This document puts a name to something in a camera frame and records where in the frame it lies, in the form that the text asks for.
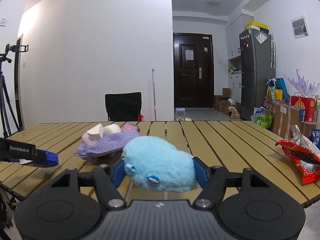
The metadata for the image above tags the black camera tripod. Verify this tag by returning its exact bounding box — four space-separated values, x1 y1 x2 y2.
0 44 29 138

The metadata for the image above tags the pink satin cloth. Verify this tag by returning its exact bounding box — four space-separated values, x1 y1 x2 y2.
121 122 140 132

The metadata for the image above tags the ceiling lamp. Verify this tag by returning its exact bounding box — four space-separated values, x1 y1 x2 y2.
207 0 221 7

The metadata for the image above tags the cardboard box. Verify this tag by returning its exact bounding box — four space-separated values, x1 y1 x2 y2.
273 103 319 139

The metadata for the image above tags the purple knitted cloth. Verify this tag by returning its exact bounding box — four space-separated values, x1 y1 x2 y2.
74 131 140 163

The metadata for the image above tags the red snack bag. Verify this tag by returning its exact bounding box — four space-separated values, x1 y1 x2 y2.
276 125 319 185

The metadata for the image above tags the purple artificial flower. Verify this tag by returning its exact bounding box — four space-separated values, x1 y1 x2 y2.
284 68 319 97

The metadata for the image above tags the green plastic bag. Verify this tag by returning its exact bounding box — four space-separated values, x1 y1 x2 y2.
255 114 272 129

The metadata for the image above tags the clear plastic container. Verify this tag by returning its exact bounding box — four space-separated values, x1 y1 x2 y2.
176 107 186 121

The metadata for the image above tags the white paper cup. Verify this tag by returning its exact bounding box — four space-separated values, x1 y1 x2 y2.
86 124 104 141

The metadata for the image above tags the dark wooden door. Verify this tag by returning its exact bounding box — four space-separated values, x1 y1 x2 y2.
173 33 214 108

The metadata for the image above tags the white mop stick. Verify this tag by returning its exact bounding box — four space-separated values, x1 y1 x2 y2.
151 68 157 121

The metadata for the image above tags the dark grey refrigerator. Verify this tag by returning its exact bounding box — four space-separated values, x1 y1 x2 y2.
239 28 276 120

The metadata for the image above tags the light blue plush toy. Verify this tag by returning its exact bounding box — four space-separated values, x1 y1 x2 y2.
122 136 199 192

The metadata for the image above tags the red gift bag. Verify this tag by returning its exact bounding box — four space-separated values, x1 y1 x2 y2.
290 95 316 122

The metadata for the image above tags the black folding chair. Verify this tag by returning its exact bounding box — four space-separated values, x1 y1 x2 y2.
105 92 142 121

